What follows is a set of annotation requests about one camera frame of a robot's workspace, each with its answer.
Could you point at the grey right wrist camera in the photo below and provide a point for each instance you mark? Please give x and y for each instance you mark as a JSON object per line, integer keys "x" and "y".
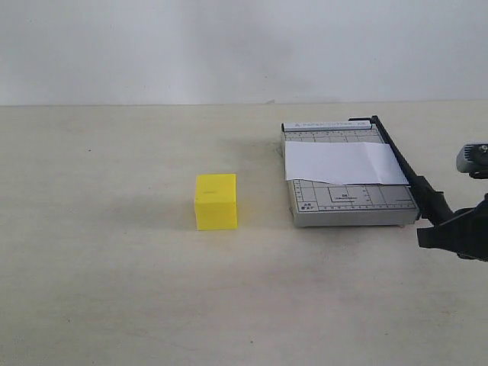
{"x": 473, "y": 160}

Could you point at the white paper sheet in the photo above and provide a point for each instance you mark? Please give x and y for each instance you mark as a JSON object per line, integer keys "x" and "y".
{"x": 358, "y": 163}

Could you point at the yellow cube block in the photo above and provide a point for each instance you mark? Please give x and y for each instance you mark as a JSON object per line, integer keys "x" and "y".
{"x": 215, "y": 202}

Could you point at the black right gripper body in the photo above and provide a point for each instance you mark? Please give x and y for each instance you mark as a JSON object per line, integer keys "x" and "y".
{"x": 465, "y": 234}

